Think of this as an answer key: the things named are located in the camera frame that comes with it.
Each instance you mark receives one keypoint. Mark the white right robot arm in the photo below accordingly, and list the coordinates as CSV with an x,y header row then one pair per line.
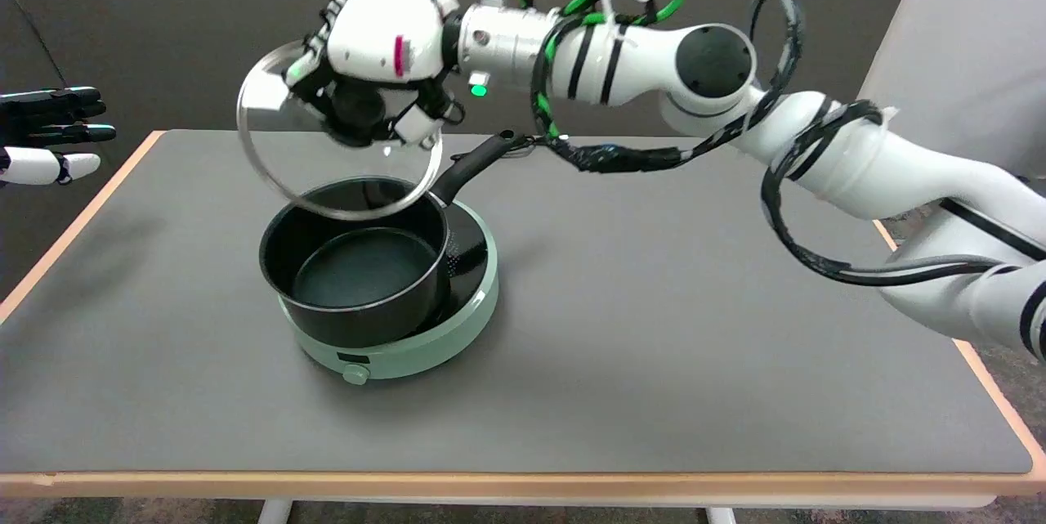
x,y
817,123

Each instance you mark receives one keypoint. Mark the mint green induction cooker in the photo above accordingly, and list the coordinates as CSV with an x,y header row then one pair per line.
x,y
458,303

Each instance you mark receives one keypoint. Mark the grey table mat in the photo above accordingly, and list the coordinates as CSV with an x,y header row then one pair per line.
x,y
654,303

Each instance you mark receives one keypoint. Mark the glass pot lid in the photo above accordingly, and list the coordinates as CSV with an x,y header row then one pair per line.
x,y
270,132

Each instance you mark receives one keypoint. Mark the white table leg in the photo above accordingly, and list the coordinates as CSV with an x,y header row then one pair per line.
x,y
721,514
274,511

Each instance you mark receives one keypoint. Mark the black and white left hand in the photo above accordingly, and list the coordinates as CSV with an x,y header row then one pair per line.
x,y
49,132

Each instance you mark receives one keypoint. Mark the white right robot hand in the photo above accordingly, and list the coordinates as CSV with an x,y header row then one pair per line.
x,y
380,33

